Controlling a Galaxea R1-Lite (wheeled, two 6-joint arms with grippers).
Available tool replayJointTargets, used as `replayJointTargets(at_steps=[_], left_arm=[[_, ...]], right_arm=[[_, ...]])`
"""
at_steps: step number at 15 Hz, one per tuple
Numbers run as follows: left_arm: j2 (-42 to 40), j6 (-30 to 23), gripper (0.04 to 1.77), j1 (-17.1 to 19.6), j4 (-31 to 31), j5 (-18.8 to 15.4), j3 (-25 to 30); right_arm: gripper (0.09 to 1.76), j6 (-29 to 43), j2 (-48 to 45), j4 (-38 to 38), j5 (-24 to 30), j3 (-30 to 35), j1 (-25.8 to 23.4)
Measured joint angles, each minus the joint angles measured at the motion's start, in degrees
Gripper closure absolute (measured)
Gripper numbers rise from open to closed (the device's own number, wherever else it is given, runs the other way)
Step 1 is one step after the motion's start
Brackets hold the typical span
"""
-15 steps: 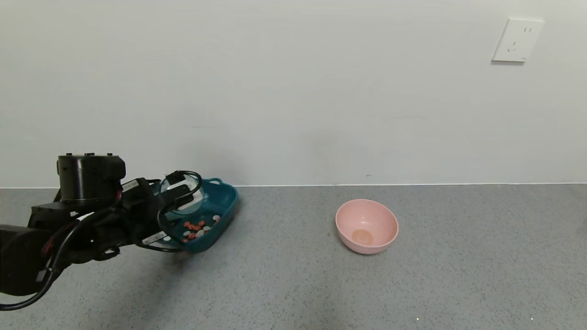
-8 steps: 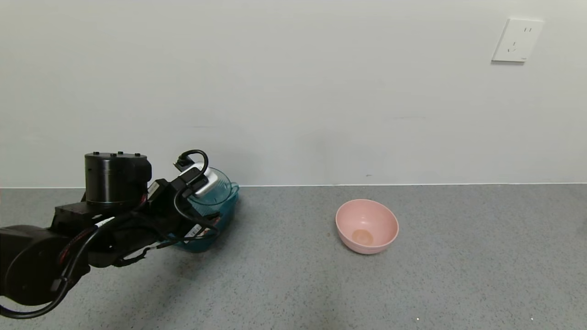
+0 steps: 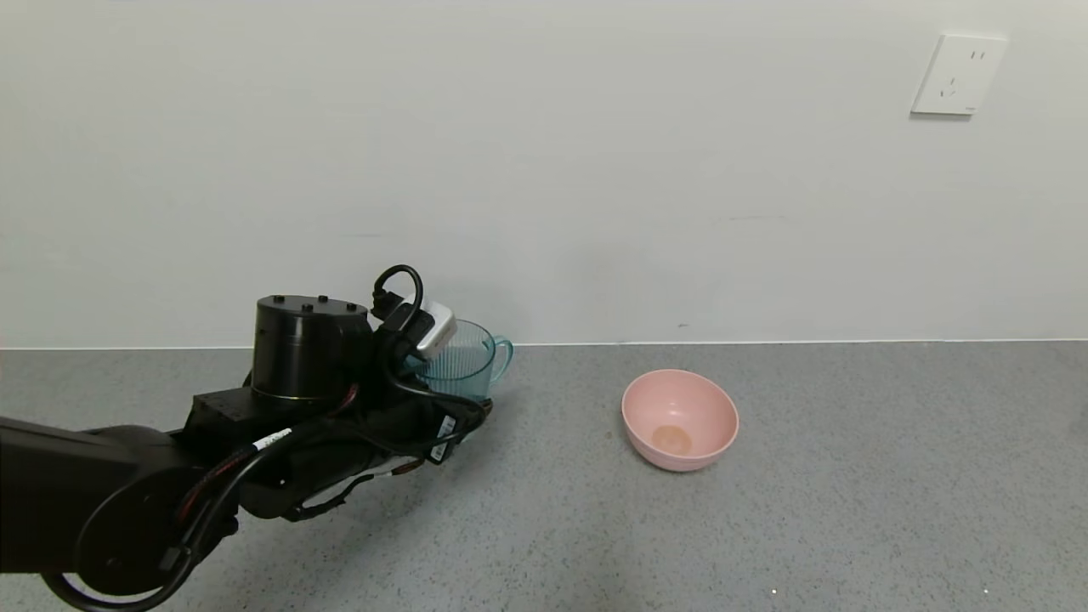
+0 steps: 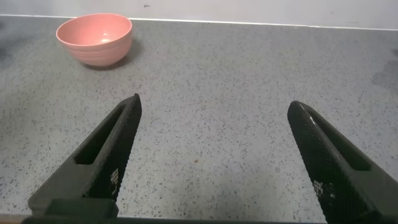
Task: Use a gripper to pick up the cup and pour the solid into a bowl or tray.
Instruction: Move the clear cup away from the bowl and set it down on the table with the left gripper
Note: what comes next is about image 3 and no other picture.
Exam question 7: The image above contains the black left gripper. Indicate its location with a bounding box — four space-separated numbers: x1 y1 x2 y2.
368 397 494 466

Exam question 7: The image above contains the clear ribbed plastic cup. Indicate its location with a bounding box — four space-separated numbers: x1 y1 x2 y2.
406 319 514 402

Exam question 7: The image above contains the pink plastic bowl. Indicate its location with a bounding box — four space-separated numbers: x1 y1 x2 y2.
621 369 740 473

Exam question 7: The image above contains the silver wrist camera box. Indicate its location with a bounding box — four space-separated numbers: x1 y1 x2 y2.
399 300 458 360

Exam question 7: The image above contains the black camera cable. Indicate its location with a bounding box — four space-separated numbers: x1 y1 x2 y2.
42 265 490 612

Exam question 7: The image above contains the white wall socket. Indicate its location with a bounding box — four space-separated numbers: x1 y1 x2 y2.
910 33 1009 116

